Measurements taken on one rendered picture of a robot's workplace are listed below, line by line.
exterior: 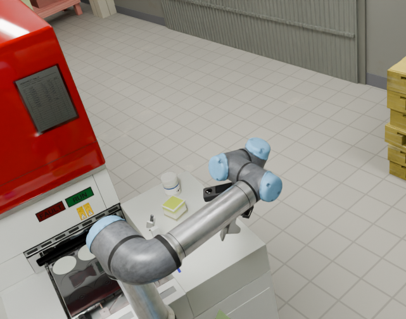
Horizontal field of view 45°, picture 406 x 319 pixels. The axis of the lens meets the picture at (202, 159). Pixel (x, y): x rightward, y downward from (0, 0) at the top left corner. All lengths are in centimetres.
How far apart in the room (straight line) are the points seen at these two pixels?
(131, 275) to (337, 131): 312
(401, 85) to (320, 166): 92
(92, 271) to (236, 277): 60
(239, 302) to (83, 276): 63
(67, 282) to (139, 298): 75
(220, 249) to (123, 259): 77
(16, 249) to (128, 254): 108
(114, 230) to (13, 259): 104
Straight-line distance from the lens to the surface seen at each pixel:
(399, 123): 339
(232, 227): 159
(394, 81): 323
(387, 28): 439
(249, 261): 188
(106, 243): 123
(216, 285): 186
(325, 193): 353
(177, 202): 204
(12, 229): 215
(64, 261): 220
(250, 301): 203
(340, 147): 394
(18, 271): 228
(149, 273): 118
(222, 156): 138
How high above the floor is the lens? 232
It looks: 35 degrees down
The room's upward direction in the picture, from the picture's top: 14 degrees counter-clockwise
